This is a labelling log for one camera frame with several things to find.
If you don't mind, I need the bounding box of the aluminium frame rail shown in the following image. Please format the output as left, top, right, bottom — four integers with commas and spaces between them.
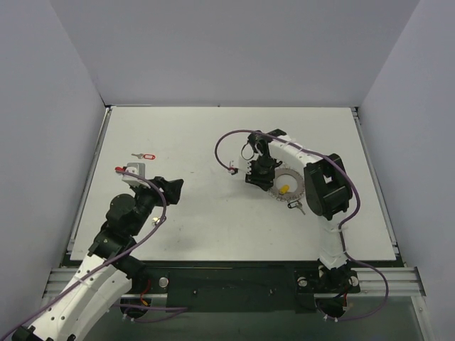
43, 267, 426, 298

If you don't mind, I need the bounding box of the yellow tag key on disc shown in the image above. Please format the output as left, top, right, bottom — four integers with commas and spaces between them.
279, 185, 290, 195

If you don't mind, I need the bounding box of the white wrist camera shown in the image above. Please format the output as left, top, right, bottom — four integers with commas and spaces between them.
114, 163, 150, 188
228, 157, 251, 175

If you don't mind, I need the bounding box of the steel keyring disc with rings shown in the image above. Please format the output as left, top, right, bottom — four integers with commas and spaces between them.
268, 168, 305, 202

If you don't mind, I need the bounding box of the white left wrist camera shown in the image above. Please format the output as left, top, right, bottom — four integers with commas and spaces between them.
114, 163, 150, 188

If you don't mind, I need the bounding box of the black tag key loose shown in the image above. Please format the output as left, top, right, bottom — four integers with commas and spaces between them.
151, 216, 166, 227

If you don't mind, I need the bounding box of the red tag key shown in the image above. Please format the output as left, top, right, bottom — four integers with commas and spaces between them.
132, 153, 156, 161

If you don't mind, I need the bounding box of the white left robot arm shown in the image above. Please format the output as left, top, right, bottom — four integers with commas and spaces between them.
9, 171, 184, 340

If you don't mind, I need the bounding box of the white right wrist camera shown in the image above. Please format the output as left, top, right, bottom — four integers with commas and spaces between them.
228, 157, 251, 175

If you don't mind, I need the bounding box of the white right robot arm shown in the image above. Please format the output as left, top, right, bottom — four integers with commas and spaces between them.
239, 129, 353, 291

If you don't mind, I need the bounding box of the black tag key near disc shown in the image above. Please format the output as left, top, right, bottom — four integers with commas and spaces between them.
287, 200, 306, 215

